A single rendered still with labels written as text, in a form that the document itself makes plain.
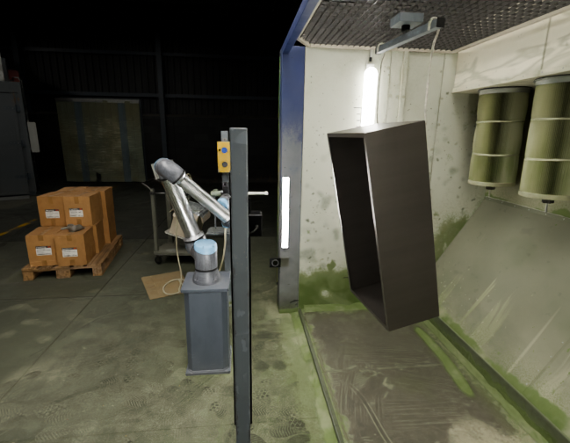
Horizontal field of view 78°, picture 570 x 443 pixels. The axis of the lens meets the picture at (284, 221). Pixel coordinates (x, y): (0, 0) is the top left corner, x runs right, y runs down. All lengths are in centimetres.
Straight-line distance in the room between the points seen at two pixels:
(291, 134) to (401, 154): 120
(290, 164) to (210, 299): 129
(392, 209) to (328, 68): 144
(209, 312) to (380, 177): 139
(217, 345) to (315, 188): 148
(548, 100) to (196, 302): 249
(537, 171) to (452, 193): 99
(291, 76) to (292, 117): 31
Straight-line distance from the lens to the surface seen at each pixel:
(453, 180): 350
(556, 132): 269
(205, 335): 254
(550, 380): 262
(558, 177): 269
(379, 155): 196
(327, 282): 331
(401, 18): 233
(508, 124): 313
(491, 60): 310
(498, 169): 315
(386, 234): 206
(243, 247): 106
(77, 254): 459
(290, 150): 297
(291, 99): 298
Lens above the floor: 163
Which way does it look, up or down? 14 degrees down
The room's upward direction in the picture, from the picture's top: 1 degrees clockwise
